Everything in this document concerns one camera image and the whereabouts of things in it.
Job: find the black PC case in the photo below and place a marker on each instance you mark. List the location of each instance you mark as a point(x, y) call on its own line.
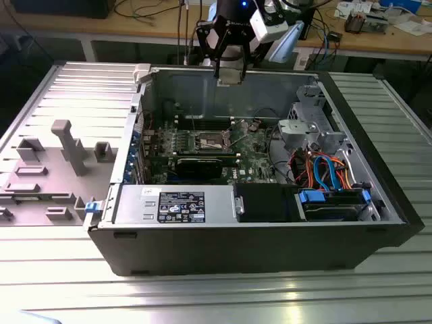
point(236, 249)

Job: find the black drive bay cover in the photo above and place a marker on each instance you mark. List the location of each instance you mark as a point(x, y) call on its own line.
point(263, 202)

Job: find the beige case latch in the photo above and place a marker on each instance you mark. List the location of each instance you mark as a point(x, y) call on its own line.
point(141, 72)

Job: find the black graphics card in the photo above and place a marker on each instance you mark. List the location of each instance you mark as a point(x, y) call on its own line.
point(199, 167)

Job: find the grey device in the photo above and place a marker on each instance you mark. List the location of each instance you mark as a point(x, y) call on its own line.
point(376, 23)

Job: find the black monitor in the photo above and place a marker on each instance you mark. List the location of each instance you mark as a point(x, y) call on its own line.
point(60, 8)

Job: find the green motherboard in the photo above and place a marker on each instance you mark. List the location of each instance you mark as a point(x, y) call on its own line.
point(253, 158)

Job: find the black heatsink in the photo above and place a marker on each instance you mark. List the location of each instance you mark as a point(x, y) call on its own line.
point(354, 23)

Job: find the CPU socket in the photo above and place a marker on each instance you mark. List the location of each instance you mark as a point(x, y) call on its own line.
point(211, 140)

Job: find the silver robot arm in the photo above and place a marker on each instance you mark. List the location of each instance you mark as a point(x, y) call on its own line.
point(285, 40)

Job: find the wooden desk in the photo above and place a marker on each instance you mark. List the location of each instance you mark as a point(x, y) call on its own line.
point(152, 27)

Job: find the blue case latch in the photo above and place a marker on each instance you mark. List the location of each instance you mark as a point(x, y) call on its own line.
point(92, 207)

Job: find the metal drive cage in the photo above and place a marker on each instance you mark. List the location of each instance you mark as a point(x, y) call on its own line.
point(297, 130)

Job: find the black RAM slot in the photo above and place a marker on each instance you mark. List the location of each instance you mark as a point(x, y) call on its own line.
point(212, 119)
point(212, 123)
point(212, 128)
point(212, 116)

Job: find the small black adapter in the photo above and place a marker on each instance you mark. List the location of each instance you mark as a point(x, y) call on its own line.
point(335, 36)

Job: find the grey parts rack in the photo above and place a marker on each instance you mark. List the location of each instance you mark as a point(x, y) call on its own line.
point(50, 189)

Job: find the white papers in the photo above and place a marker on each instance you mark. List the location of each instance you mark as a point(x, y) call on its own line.
point(415, 27)

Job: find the silver power supply unit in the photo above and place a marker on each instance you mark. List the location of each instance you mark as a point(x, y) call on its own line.
point(135, 202)

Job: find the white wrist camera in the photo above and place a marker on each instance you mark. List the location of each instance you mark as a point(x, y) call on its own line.
point(270, 28)

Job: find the hard disk blue carrier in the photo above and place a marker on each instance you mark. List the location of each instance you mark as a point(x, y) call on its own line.
point(327, 212)

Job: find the silver CPU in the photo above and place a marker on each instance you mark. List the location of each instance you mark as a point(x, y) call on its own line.
point(231, 79)

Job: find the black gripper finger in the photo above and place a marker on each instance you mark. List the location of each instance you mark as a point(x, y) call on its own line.
point(217, 69)
point(245, 57)

